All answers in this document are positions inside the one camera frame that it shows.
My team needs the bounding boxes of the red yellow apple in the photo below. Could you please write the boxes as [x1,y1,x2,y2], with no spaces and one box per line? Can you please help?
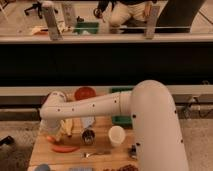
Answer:
[46,136,56,144]

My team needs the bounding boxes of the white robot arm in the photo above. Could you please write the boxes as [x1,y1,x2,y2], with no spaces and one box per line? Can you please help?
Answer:
[40,80,189,171]

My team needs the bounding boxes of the white plastic cup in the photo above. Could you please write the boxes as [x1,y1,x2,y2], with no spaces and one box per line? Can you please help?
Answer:
[108,126,126,147]

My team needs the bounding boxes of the metal cup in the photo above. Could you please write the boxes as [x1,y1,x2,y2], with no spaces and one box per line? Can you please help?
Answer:
[82,129,95,145]

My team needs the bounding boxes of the orange bowl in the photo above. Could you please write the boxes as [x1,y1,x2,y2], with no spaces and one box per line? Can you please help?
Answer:
[74,87,96,100]

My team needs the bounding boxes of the green plastic tray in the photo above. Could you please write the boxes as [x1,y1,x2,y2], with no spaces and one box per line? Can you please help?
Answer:
[110,87,132,127]

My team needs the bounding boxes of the yellow banana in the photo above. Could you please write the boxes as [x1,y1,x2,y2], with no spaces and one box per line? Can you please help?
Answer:
[60,119,73,137]

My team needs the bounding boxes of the green bin in background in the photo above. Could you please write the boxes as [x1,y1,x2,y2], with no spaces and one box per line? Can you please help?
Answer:
[74,22,99,34]

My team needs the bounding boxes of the black metal brush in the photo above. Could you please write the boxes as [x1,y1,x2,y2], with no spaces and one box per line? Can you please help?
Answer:
[130,145,137,159]

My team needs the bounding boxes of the metal fork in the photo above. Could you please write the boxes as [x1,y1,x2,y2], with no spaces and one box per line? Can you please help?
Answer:
[81,151,111,158]

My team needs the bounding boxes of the seated person in background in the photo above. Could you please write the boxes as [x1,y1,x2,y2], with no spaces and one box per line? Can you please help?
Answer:
[93,0,157,34]

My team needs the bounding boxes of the red brown snack pile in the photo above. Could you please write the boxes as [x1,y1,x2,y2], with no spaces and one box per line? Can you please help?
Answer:
[103,164,139,171]

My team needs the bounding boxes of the blue flat object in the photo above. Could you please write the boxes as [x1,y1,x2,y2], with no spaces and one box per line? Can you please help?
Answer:
[68,167,93,171]

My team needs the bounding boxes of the blue round object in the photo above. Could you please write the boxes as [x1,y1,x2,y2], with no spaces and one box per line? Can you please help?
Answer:
[34,164,51,171]

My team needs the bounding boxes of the black office chair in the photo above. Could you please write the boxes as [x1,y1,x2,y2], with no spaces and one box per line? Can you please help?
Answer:
[23,0,58,20]

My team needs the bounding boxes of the black object on floor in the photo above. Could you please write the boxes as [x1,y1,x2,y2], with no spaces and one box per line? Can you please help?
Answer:
[0,136,15,146]

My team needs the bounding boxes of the grey metal post right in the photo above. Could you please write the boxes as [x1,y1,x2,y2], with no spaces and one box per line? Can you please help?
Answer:
[145,5,160,39]

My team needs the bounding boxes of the grey metal post left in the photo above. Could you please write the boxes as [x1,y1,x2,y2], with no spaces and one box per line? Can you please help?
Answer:
[42,1,62,41]

